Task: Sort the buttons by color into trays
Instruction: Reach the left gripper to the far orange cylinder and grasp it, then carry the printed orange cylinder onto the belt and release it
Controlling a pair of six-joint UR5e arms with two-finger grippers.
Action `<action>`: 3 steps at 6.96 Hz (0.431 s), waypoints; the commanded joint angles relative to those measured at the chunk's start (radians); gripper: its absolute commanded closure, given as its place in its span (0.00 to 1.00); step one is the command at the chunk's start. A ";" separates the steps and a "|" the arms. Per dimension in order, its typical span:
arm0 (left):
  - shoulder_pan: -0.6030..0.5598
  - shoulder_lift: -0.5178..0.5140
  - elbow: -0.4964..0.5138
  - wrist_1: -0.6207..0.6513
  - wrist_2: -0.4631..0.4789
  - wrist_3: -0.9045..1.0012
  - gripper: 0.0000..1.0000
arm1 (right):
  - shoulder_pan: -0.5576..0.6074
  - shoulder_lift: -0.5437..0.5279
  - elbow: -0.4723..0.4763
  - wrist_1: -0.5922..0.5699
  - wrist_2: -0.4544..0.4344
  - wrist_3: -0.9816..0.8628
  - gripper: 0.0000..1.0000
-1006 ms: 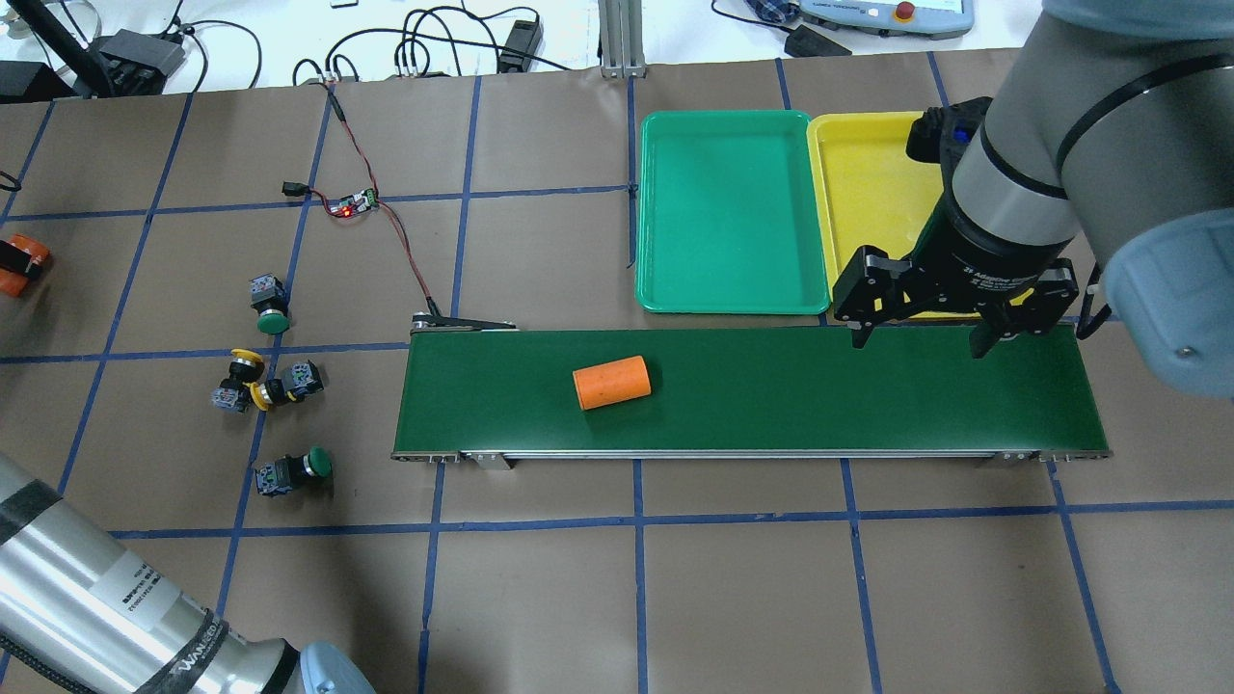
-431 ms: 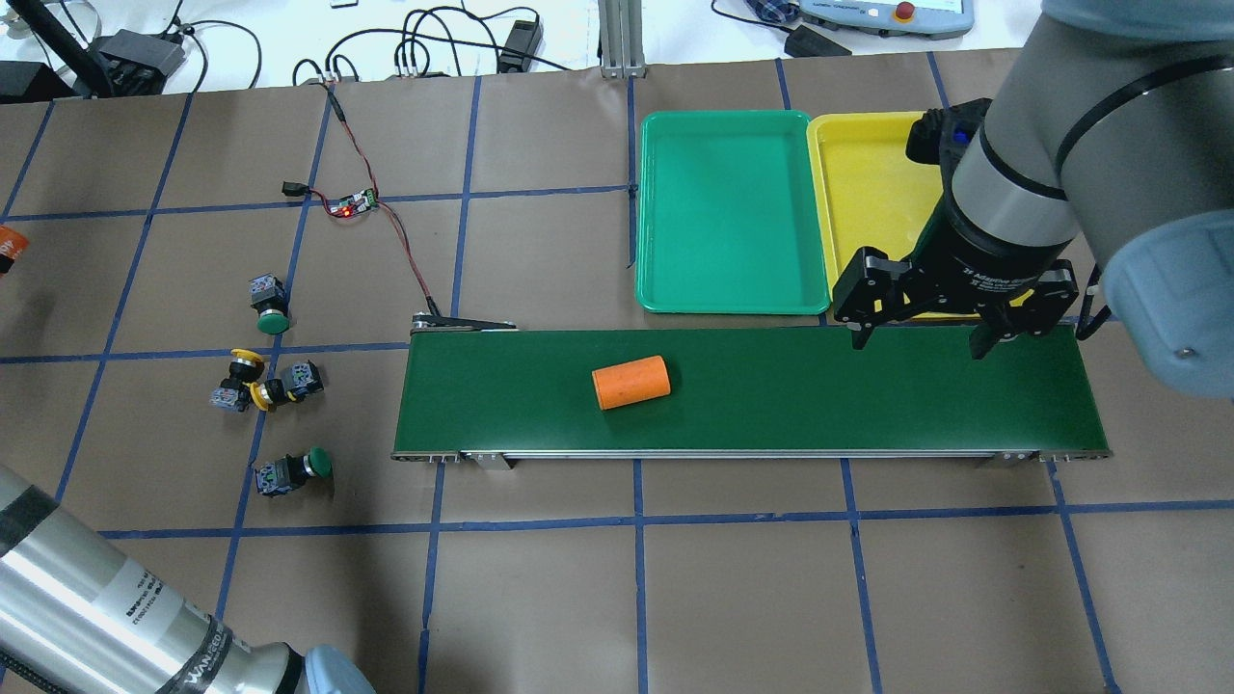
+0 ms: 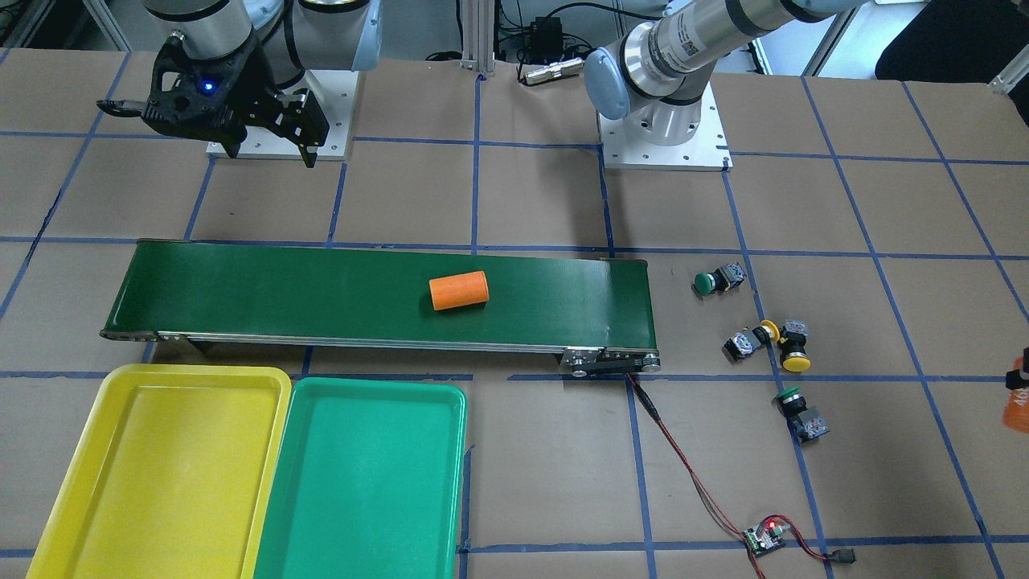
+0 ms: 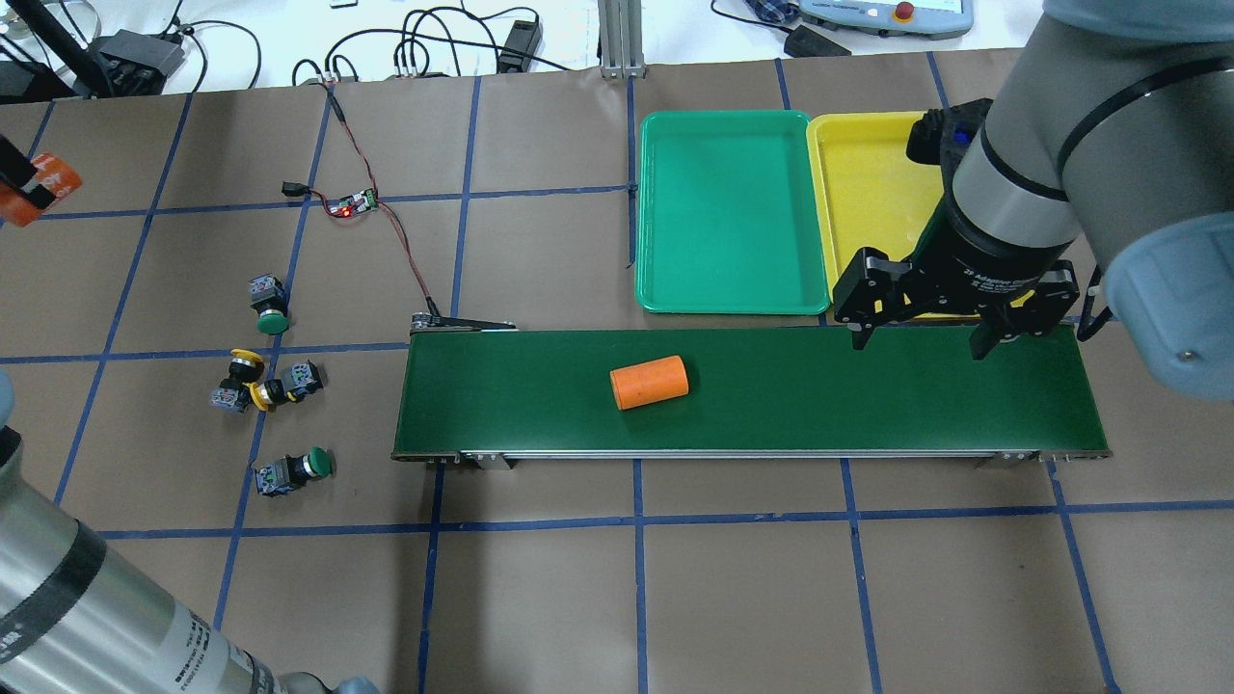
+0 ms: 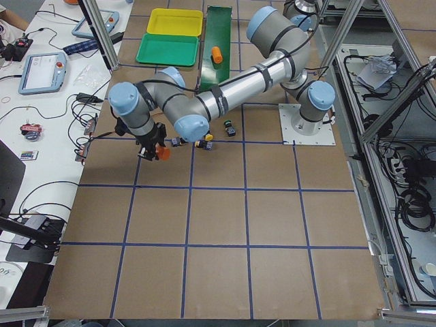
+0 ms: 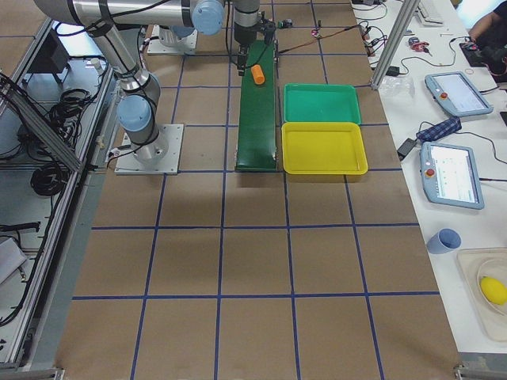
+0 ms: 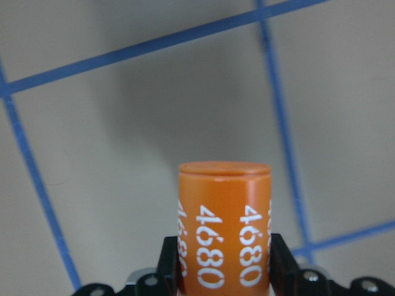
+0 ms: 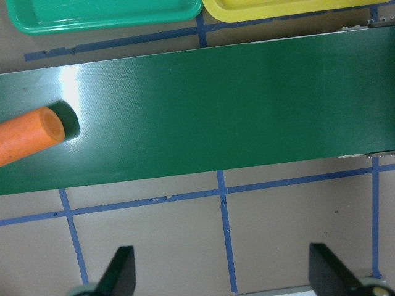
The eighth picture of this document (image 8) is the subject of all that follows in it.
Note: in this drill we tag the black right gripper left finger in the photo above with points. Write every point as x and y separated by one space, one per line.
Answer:
118 279

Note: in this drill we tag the plain orange cylinder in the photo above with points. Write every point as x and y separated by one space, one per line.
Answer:
30 133

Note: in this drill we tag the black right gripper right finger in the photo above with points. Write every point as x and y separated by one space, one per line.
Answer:
329 276

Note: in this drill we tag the yellow plastic tray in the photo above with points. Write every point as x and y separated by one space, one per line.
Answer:
231 11

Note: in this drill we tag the green conveyor belt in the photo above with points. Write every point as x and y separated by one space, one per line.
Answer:
209 109

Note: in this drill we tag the green plastic tray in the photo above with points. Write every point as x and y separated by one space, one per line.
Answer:
51 17

